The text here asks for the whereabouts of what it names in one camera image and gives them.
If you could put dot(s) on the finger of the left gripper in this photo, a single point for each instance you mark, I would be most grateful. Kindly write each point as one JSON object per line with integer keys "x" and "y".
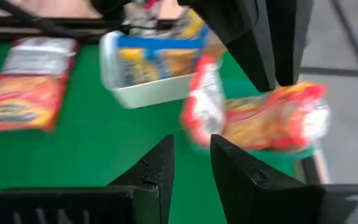
{"x": 286, "y": 46}
{"x": 238, "y": 31}

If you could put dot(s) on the tall white storage bin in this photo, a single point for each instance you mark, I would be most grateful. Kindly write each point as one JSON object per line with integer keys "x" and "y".
{"x": 154, "y": 93}

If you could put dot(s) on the teal translucent bin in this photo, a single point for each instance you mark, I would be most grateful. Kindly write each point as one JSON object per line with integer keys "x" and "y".
{"x": 291, "y": 154}

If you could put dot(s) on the red-orange ramen soup pack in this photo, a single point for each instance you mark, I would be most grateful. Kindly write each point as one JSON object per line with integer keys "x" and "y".
{"x": 204, "y": 102}

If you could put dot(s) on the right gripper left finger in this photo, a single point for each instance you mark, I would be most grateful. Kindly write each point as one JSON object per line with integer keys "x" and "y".
{"x": 73, "y": 208}

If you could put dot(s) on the green table mat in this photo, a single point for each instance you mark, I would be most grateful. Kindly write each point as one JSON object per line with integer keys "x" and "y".
{"x": 104, "y": 140}

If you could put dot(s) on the silver grey snack packet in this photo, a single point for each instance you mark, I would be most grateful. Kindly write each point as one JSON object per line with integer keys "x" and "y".
{"x": 39, "y": 56}

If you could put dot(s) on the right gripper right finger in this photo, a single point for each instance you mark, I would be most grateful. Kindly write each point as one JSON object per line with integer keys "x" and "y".
{"x": 275, "y": 205}

